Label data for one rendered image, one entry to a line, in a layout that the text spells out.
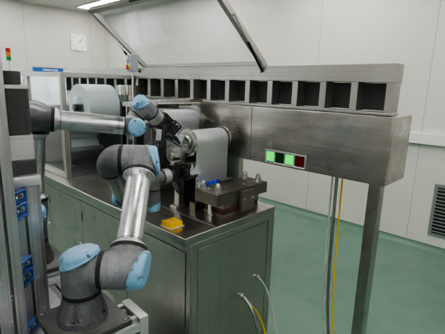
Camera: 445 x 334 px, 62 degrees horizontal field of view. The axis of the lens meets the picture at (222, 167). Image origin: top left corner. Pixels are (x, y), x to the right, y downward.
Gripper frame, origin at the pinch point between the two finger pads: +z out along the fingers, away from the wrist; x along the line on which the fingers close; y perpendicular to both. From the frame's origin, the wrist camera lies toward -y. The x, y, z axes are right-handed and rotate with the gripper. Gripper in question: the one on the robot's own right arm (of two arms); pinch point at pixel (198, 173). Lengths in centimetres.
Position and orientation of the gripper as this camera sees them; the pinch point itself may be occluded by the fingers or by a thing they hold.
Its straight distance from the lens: 193.3
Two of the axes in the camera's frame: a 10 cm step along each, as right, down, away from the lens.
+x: -7.3, -1.7, 6.7
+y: 0.3, -9.8, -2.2
